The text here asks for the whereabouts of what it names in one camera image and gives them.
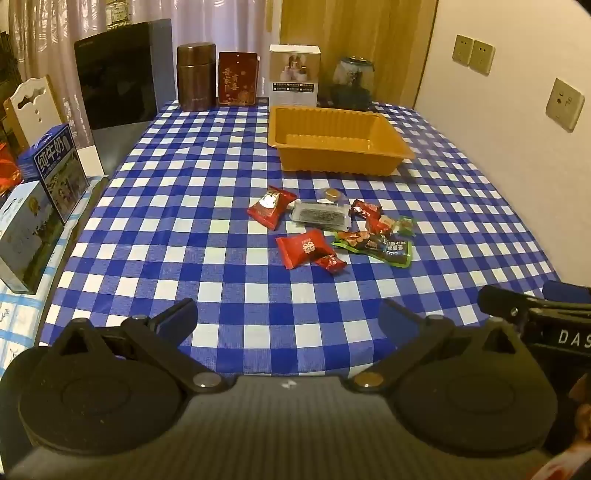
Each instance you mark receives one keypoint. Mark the red snack packet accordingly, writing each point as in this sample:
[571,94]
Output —
[379,225]

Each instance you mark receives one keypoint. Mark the red packet with white figure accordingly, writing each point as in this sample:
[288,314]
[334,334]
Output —
[272,207]

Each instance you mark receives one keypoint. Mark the red bag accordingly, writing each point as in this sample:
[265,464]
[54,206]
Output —
[8,170]

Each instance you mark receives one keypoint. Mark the orange plastic tray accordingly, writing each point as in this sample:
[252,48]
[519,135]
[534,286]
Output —
[332,157]

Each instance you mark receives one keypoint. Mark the yellow curtain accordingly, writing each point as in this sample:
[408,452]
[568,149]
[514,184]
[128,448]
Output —
[360,27]

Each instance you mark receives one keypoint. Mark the red packet with bold print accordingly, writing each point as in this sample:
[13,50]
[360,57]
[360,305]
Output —
[302,248]

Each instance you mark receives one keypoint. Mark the pale checkered side cloth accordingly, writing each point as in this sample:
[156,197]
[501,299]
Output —
[18,318]

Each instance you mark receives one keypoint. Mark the white product box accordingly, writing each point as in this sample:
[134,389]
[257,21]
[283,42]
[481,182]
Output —
[294,76]

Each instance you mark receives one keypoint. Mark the blue milk carton box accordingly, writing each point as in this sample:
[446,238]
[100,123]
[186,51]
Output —
[57,177]

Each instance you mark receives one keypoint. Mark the beige wall socket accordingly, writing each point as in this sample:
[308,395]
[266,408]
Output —
[481,57]
[462,50]

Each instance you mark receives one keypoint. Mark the clear packet of dark seaweed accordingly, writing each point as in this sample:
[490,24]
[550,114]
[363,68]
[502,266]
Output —
[318,216]

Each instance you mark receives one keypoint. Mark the black appliance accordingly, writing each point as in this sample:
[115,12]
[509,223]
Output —
[115,78]

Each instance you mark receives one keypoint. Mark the round brown candy clear wrapper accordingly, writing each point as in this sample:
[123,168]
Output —
[330,194]

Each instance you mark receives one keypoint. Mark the large dark green-edged packet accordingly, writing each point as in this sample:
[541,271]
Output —
[374,245]

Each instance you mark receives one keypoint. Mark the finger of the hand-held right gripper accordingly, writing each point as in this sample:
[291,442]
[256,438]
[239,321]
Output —
[503,302]
[568,292]

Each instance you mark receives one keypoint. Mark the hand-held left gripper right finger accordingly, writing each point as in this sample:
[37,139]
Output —
[395,318]

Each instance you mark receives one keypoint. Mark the glass humidifier with green base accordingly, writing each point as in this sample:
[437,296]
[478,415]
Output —
[353,85]

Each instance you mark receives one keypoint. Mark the blue white checkered tablecloth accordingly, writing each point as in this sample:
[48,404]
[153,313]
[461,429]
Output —
[184,230]

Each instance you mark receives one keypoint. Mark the pale blue carton box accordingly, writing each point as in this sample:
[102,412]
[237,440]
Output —
[27,235]

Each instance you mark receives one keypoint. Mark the white chair back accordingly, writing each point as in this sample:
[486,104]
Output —
[34,104]

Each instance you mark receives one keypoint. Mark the dark red small packet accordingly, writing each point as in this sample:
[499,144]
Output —
[364,209]

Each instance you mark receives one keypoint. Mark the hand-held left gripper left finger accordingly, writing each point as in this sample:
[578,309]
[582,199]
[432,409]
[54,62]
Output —
[173,321]

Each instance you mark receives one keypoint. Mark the sheer white curtain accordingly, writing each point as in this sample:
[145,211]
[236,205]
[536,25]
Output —
[207,23]

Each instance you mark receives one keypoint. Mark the brown metal canister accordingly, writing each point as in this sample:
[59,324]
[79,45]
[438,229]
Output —
[196,76]

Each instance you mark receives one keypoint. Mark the glass jar with label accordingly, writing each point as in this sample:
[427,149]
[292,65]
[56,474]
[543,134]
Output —
[116,11]

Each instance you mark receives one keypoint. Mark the small green-topped packet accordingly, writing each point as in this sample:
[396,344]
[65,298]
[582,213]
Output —
[405,226]

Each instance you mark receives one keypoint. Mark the small red wrapped candy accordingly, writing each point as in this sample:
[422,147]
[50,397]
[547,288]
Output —
[331,263]

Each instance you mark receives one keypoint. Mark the red tin box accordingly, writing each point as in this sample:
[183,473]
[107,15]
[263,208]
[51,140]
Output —
[238,81]

